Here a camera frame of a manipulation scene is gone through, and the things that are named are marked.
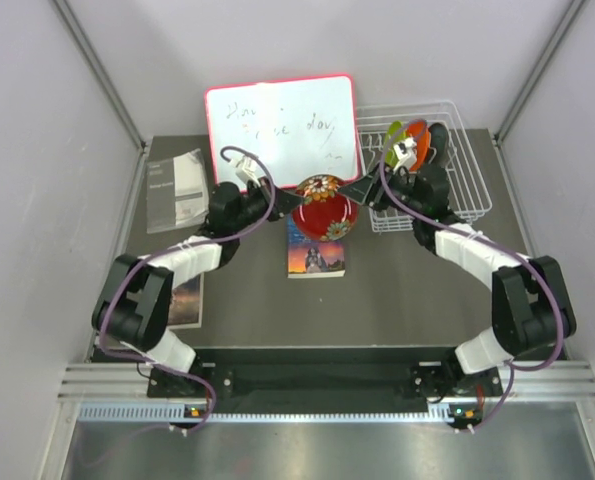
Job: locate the lime green plate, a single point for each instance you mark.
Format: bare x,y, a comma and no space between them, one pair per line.
394,139

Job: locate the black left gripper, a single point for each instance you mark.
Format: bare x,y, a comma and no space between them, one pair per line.
284,203

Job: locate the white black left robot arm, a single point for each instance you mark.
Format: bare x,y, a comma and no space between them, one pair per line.
134,303

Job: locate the dark teal plate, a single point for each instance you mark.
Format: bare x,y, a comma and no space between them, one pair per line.
439,144

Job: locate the dark paperback book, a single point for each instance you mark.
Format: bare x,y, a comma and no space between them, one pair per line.
186,305

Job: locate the grey white booklet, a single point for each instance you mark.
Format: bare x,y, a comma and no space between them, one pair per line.
176,192

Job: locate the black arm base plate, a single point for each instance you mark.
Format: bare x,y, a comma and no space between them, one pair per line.
410,372

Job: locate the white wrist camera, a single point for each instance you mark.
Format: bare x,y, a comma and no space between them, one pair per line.
405,153
245,170

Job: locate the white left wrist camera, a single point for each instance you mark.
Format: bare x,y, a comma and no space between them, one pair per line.
245,170

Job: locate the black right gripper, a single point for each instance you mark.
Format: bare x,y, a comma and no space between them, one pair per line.
371,186

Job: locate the orange plate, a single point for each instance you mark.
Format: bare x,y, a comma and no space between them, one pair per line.
418,130

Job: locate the white wire dish rack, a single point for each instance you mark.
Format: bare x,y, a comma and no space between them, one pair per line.
469,196

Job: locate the Jane Eyre paperback book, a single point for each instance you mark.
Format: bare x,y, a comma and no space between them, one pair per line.
308,259

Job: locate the pink framed whiteboard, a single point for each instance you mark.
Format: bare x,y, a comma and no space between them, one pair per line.
297,128

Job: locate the red floral plate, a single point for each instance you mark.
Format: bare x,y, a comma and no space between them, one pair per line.
325,215

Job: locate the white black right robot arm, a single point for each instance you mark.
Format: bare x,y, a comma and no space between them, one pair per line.
530,306

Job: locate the grey slotted cable duct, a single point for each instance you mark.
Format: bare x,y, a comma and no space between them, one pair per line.
184,413

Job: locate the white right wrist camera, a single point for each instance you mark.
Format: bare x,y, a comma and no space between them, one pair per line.
405,153

